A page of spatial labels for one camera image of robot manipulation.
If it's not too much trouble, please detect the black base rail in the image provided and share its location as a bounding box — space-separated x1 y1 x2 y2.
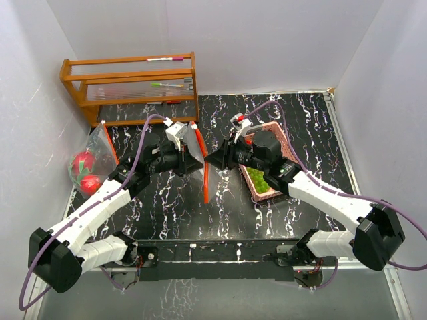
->
99 238 338 283

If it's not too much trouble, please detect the red apple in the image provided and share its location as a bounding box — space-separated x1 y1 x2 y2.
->
80 174 102 196

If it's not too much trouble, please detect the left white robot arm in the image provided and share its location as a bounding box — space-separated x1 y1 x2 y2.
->
28 129 204 293

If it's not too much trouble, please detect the pink perforated plastic basket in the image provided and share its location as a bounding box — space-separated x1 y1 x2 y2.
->
239 121 298 202

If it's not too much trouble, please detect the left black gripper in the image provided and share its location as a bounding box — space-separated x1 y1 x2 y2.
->
147 140 204 177

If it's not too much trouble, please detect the green grape cluster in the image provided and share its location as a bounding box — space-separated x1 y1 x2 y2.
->
246 167 270 194

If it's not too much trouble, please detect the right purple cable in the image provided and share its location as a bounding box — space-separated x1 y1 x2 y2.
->
243 101 427 270

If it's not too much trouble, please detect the pink white marker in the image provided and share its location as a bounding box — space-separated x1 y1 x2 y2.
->
146 57 185 62

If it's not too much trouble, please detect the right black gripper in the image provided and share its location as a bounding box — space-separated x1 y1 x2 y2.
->
205 132 268 173

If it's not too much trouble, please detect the red green dragon fruit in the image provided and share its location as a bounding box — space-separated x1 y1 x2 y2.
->
68 150 95 186

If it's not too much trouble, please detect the green yellow toothbrush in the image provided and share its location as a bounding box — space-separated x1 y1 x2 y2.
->
150 82 184 88

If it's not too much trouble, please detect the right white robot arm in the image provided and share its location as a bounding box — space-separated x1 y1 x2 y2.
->
205 131 405 271

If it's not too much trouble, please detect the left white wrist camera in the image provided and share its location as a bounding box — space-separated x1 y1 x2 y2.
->
164 117 187 151

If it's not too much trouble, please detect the wooden shelf rack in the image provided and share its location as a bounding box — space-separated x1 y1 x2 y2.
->
59 52 199 127

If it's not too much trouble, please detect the clear orange zip bag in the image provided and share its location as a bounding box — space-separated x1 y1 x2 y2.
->
67 120 119 198

